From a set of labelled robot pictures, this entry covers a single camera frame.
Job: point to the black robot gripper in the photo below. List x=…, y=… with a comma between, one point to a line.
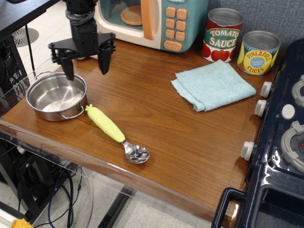
x=85, y=41

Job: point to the round stainless steel pot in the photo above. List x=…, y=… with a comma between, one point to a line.
x=55, y=98

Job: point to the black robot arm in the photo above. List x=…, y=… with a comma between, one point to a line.
x=80, y=12

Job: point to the light blue folded cloth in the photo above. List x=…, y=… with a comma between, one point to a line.
x=212, y=86

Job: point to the black side desk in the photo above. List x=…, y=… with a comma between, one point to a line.
x=14, y=16

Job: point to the teal toy microwave oven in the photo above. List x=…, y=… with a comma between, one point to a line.
x=169, y=25

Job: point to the tomato sauce can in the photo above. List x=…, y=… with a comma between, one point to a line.
x=223, y=29

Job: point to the pineapple slices can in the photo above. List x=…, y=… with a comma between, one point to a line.
x=258, y=52

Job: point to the white stove knob middle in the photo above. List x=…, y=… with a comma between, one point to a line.
x=260, y=107

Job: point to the white stove knob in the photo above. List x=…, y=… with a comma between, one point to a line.
x=247, y=150
x=265, y=90
x=260, y=107

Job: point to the white stove knob rear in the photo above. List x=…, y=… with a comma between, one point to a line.
x=265, y=90

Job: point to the white stove knob front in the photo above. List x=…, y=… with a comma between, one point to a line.
x=247, y=150

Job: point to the dark blue toy stove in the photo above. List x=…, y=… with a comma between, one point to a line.
x=274, y=193

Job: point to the spoon with yellow-green handle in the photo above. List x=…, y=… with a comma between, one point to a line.
x=134, y=153

